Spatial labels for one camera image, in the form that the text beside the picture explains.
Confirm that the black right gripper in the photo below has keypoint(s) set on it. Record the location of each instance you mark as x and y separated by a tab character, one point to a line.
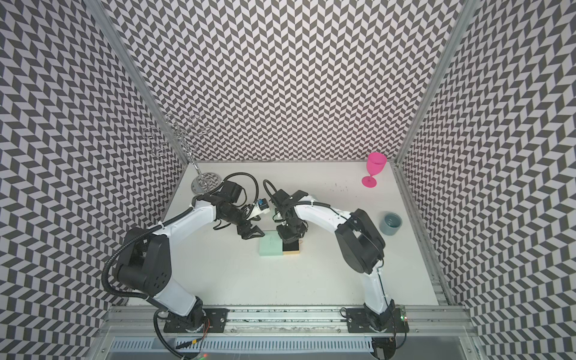
287	238

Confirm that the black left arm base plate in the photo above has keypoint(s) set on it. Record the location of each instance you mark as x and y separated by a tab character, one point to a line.
213	319

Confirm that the chrome jewelry tree stand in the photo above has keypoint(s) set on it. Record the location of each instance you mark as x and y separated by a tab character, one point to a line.
186	137

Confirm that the aluminium corner post left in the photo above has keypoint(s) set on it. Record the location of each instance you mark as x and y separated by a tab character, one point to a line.
97	10

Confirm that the pink plastic wine glass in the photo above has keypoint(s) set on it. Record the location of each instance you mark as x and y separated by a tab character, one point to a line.
375	164

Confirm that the teal round cup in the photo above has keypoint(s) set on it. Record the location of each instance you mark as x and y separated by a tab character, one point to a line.
390	224

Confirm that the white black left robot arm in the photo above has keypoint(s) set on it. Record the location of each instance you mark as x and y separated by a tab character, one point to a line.
142	267

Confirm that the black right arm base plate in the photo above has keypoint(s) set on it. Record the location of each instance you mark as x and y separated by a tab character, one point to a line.
362	320

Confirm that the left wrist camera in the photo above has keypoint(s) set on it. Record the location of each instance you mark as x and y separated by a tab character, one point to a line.
261	207

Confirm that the aluminium corner post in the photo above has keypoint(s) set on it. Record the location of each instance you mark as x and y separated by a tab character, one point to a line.
461	25
97	10

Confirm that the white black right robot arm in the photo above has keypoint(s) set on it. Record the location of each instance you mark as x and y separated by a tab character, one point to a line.
360	242

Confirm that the aluminium front rail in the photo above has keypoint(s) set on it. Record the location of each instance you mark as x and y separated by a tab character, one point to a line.
335	332

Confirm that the aluminium corner post right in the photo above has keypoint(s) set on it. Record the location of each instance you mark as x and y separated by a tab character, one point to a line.
461	25

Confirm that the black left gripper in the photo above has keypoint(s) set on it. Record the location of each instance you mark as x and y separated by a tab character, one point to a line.
242	231

